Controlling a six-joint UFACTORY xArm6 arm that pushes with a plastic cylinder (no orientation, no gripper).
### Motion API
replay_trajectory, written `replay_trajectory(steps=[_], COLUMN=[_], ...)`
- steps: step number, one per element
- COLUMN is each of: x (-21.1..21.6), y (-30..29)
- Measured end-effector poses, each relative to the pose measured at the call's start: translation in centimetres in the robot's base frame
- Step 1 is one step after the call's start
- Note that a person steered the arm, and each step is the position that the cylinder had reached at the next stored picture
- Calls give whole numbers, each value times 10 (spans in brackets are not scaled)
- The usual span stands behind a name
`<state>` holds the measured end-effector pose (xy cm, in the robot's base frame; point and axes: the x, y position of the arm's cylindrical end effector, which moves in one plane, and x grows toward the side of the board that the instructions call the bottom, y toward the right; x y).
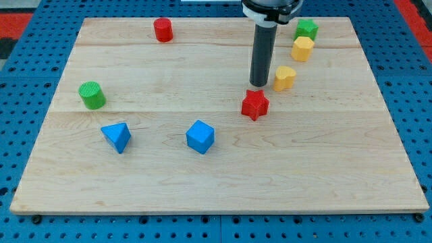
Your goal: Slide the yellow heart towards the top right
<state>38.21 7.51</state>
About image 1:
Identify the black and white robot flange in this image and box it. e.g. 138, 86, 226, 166
242, 0, 304, 28

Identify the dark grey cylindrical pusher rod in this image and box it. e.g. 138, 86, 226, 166
250, 25, 277, 87

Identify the yellow heart block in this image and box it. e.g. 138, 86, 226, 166
273, 65, 297, 92

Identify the yellow hexagon block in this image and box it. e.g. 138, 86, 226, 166
291, 36, 315, 62

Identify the green star block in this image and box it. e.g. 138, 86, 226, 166
294, 19, 319, 41

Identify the red star block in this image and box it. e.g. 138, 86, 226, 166
241, 90, 269, 121

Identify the red cylinder block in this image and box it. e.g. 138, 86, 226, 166
153, 18, 173, 43

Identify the blue cube block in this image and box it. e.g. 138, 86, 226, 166
186, 120, 215, 155

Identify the wooden board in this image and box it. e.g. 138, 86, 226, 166
10, 17, 429, 215

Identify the blue triangular prism block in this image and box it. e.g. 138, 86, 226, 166
101, 123, 131, 154

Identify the green cylinder block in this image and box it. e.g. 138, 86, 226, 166
78, 81, 106, 110

